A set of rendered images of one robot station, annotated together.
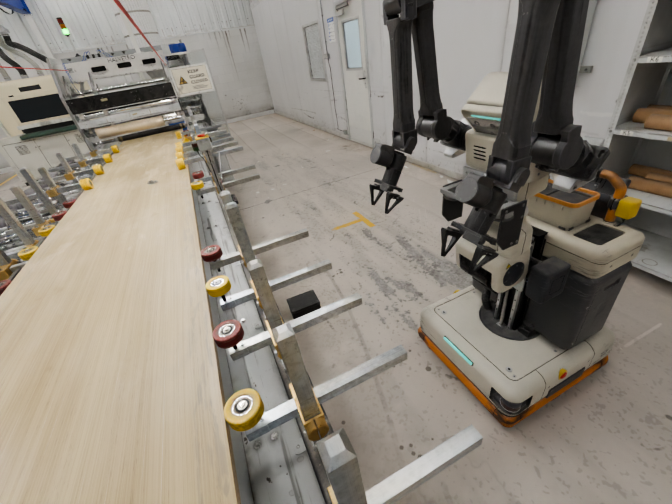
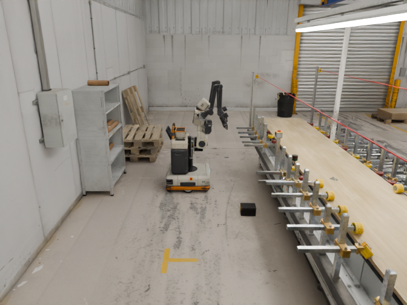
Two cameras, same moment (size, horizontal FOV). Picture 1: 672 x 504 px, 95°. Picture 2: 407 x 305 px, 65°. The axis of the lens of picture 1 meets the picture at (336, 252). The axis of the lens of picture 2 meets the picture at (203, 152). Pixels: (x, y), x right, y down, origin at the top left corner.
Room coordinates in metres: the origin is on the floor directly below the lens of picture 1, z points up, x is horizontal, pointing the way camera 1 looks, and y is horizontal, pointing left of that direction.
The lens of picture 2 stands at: (5.38, 0.93, 2.15)
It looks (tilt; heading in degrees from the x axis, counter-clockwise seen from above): 19 degrees down; 199
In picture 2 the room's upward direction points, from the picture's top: straight up
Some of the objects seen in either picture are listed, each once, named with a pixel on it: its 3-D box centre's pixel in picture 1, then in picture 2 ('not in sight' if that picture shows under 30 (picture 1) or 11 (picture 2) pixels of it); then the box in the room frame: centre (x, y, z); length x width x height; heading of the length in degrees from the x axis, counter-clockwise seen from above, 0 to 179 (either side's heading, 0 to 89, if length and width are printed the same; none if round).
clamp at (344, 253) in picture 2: not in sight; (341, 247); (3.49, 1.21, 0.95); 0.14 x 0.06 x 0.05; 19
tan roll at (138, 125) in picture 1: (148, 123); not in sight; (4.57, 2.16, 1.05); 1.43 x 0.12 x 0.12; 109
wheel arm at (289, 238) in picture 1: (261, 248); (260, 145); (1.17, 0.32, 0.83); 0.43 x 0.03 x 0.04; 109
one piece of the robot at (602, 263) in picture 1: (536, 261); (182, 150); (1.06, -0.89, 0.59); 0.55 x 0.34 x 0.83; 19
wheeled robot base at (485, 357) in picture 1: (506, 334); (188, 175); (1.03, -0.80, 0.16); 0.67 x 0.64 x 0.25; 109
